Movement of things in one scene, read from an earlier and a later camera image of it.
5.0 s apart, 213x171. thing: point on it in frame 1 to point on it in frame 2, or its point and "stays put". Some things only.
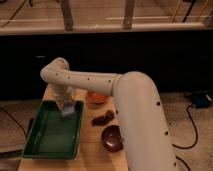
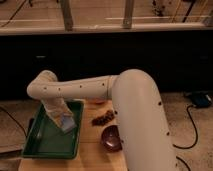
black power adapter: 201,101 stays put
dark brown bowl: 111,138 stays put
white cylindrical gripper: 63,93 to 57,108
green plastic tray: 52,134 stays put
